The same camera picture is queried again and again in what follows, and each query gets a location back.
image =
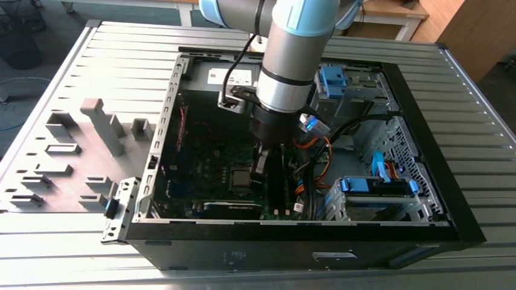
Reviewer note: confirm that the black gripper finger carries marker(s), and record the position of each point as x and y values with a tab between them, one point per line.
262	163

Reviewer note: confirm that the CPU with silver top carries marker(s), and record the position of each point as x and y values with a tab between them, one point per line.
240	179

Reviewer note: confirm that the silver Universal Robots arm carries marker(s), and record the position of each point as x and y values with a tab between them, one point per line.
290	66

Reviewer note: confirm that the CPU socket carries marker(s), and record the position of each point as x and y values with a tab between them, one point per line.
240	192

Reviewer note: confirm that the black RAM slot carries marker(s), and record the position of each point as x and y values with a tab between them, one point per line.
274	187
284	187

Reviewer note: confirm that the black graphics card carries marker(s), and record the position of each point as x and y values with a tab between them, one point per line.
231	209

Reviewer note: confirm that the grey power supply unit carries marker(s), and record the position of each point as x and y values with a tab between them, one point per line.
246	77

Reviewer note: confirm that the green motherboard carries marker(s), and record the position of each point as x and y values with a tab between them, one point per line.
190	181

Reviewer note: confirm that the blue drive bay latch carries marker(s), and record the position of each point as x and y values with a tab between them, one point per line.
335	78

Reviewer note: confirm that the silver metal drive cage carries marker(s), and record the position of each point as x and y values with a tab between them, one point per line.
359	99

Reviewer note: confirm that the blue disk carrier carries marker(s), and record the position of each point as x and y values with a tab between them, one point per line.
355	185

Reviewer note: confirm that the black PC case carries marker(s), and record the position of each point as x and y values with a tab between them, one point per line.
274	256

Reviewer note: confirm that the black and blue latch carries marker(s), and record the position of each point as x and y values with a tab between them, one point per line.
111	207

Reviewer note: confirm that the silver disk bay cage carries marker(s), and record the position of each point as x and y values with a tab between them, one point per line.
415	205

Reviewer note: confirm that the grey parts rack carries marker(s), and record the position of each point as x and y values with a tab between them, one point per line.
96	163

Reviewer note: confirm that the wooden top desk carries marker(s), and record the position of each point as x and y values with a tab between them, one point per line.
387	10

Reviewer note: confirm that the wooden cabinet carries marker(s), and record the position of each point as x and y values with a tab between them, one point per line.
475	36

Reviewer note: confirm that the black office chair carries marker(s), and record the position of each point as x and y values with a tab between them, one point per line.
24	51

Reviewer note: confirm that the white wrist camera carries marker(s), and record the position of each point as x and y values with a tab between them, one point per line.
315	127
231	104

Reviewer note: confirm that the grey slot retainer bracket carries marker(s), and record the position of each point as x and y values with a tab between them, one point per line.
128	187

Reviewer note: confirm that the white frame desk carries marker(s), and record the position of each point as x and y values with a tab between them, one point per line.
184	16

